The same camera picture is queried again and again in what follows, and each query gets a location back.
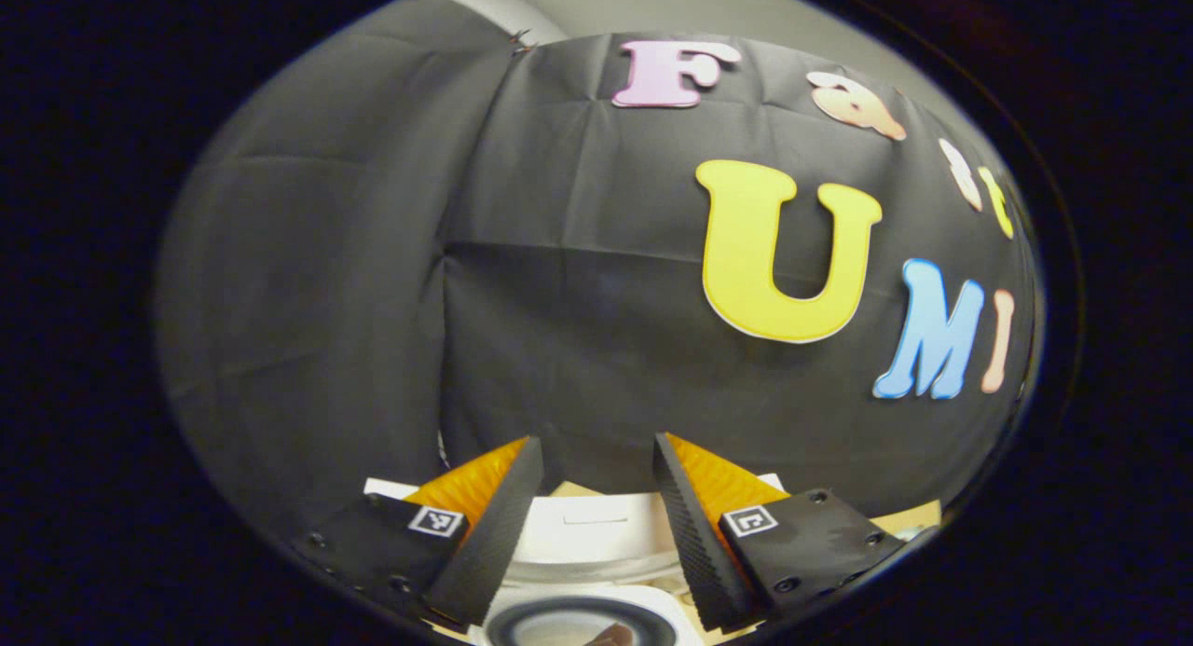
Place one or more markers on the black backdrop cloth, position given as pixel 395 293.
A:
pixel 559 301

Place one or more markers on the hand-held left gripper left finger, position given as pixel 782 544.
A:
pixel 489 543

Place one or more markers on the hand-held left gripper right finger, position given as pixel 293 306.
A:
pixel 699 543

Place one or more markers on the white rice cooker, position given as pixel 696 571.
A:
pixel 587 534

